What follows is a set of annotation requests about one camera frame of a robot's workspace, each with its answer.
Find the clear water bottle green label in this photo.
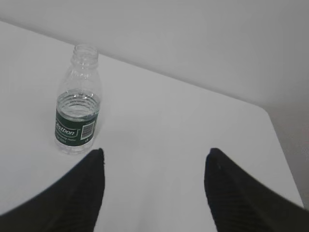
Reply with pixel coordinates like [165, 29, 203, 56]
[55, 44, 102, 154]

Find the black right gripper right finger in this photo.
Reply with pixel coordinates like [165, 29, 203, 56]
[204, 148, 309, 232]

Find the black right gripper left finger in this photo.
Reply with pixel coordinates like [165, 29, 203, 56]
[0, 148, 105, 232]

